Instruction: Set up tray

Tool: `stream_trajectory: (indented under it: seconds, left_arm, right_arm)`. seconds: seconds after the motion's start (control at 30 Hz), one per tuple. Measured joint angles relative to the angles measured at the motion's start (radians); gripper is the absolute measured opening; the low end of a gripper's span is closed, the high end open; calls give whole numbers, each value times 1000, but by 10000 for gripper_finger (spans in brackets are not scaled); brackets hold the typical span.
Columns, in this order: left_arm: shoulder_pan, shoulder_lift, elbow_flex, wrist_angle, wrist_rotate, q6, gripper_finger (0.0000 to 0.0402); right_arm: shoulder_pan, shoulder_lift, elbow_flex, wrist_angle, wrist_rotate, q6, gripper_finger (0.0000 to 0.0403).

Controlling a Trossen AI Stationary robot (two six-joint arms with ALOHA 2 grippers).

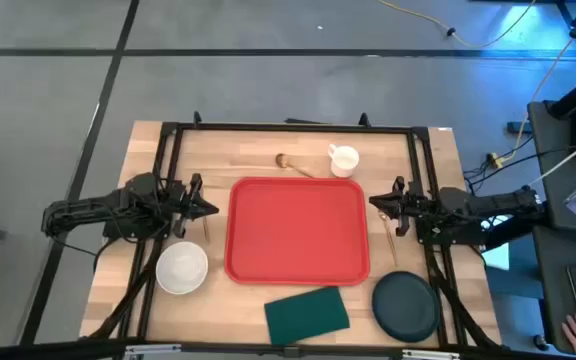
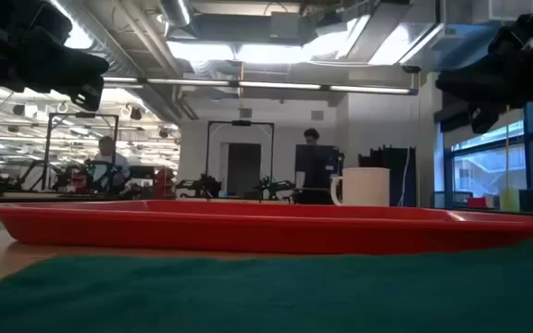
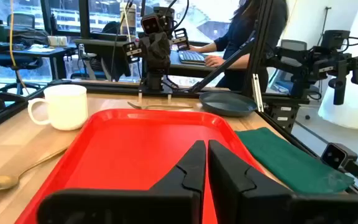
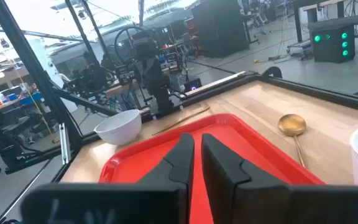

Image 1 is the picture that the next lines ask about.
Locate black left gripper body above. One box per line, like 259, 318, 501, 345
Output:
167, 173, 204, 239

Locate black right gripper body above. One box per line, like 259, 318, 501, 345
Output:
391, 175, 427, 237

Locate white ceramic mug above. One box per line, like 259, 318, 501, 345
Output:
327, 143, 361, 179

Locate white ceramic bowl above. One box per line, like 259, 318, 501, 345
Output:
155, 241, 209, 296

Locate red plastic tray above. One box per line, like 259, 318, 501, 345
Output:
224, 176, 372, 287

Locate dark teal plate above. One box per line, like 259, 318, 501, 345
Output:
371, 270, 442, 344

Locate dark green napkin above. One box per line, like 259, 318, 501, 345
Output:
263, 285, 351, 347

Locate gold fork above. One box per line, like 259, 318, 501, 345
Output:
377, 210, 399, 268

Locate black diagonal strut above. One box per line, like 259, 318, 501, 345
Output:
482, 212, 552, 251

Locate black metal table frame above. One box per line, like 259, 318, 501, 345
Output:
80, 110, 504, 351

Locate black power cable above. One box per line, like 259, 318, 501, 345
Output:
462, 147, 569, 194

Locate silver aluminium bracket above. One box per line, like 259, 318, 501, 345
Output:
401, 349, 462, 360
122, 343, 182, 358

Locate white cable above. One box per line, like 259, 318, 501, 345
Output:
527, 128, 576, 187

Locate yellow extension cable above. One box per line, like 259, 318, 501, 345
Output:
514, 2, 576, 162
375, 0, 538, 50

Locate black overhead mount bar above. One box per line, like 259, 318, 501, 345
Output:
0, 338, 576, 360

